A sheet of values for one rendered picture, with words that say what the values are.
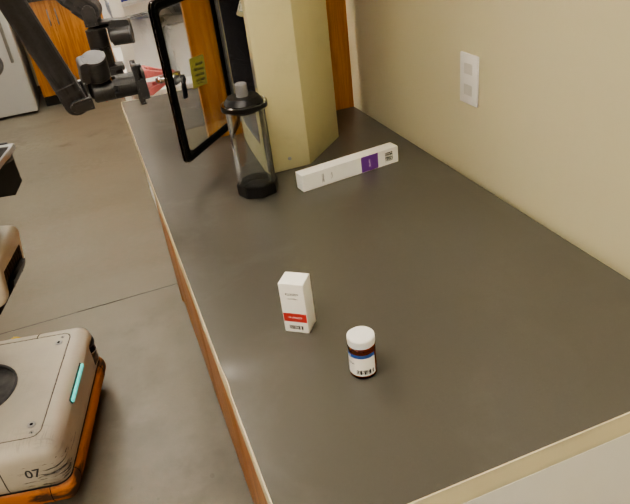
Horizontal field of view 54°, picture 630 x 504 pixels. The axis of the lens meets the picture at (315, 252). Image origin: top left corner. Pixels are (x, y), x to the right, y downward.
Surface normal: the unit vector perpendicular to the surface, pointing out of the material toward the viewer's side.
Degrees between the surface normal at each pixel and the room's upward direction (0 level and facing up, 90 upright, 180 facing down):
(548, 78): 90
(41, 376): 0
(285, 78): 90
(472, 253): 0
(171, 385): 0
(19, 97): 90
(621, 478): 90
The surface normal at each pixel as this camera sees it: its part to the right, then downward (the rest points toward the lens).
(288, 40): 0.35, 0.44
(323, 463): -0.11, -0.85
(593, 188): -0.93, 0.27
